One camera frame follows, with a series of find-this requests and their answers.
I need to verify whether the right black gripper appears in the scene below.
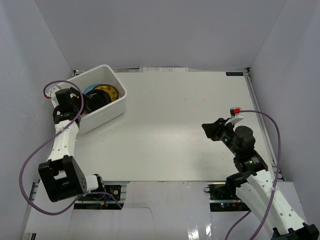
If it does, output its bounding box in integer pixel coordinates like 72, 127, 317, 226
201, 118, 240, 156

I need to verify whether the light blue plate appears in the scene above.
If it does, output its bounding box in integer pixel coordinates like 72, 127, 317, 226
83, 84, 105, 97

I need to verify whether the plain black plate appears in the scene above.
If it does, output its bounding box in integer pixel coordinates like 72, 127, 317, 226
89, 92, 112, 112

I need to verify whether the yellow patterned plate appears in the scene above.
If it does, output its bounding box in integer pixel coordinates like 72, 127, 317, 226
93, 84, 119, 102

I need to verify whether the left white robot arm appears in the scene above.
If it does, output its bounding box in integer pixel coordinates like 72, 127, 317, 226
38, 85, 106, 202

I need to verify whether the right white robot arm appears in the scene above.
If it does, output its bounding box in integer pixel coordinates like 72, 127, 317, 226
202, 118, 320, 240

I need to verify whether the white plastic bin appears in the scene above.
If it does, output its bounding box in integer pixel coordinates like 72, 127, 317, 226
48, 64, 127, 135

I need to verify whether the dark label on table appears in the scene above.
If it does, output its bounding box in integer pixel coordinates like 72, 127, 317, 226
226, 72, 244, 77

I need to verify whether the paper label at back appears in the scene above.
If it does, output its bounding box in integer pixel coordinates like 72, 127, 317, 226
139, 67, 189, 73

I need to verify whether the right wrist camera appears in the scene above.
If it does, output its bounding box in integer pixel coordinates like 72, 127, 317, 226
224, 107, 244, 126

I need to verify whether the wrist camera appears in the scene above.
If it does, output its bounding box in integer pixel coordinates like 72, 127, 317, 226
224, 107, 244, 126
42, 85, 62, 99

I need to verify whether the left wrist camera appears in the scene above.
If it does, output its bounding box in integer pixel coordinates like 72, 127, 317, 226
42, 85, 62, 99

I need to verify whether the aluminium frame rail right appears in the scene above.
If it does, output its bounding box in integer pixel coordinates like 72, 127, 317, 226
244, 67, 286, 182

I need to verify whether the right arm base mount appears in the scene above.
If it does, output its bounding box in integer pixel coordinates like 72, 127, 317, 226
204, 181, 250, 213

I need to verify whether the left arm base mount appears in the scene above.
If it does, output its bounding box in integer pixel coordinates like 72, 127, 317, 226
73, 182, 127, 210

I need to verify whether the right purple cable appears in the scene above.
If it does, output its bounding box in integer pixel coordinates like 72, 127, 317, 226
224, 109, 281, 240

